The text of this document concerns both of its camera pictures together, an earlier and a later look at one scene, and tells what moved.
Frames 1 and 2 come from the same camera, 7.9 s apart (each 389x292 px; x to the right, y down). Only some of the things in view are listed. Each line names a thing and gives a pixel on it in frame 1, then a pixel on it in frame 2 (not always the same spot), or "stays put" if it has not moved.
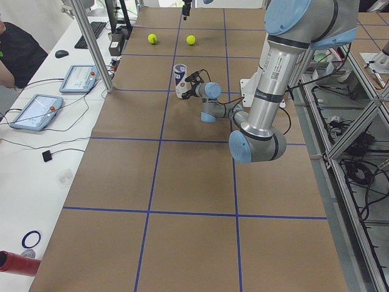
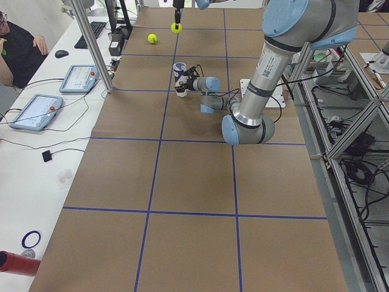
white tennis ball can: [182, 86] stays put
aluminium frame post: [86, 29] stays put
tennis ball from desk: [191, 39] -> [173, 28]
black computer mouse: [61, 53] stays put
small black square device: [47, 156] stays put
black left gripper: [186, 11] -> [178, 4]
